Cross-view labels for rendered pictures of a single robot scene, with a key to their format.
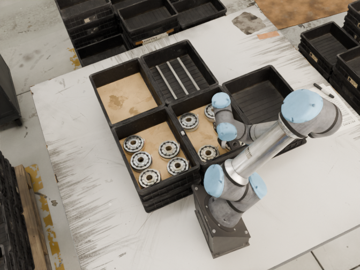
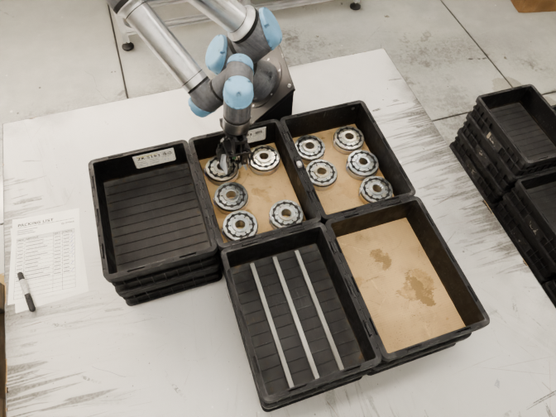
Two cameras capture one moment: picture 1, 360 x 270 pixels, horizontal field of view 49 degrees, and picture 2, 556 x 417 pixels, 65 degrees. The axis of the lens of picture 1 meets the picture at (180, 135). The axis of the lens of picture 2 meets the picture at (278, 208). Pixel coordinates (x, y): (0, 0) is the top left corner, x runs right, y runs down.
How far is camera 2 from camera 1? 1.93 m
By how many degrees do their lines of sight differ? 67
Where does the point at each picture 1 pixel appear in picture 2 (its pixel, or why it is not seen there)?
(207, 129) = (257, 203)
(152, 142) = (347, 197)
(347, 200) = (103, 126)
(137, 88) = (381, 313)
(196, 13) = not seen: outside the picture
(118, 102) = (414, 286)
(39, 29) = not seen: outside the picture
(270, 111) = (146, 220)
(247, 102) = (177, 243)
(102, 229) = (405, 136)
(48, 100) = not seen: outside the picture
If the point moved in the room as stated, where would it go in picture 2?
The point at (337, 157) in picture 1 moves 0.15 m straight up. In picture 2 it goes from (82, 175) to (66, 149)
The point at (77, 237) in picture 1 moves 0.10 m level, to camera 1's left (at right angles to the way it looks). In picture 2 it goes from (433, 131) to (457, 131)
